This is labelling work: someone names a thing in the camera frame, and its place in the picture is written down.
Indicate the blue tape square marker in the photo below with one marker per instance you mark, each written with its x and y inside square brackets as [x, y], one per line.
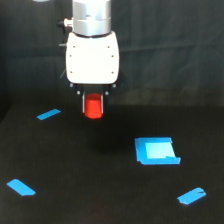
[156, 151]

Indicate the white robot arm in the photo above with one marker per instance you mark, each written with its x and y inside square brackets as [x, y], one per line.
[90, 18]

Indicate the red hexagonal block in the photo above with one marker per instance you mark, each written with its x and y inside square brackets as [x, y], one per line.
[93, 106]

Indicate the blue tape strip back left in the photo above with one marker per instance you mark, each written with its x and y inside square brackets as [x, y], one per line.
[48, 114]

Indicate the blue tape strip front left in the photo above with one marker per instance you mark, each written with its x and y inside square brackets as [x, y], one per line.
[21, 188]

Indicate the blue tape strip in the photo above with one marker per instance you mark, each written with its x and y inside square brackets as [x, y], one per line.
[191, 196]
[21, 188]
[48, 114]

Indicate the blue tape strip front right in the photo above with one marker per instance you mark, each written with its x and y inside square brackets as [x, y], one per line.
[191, 196]

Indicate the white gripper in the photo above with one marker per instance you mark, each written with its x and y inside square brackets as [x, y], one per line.
[92, 62]

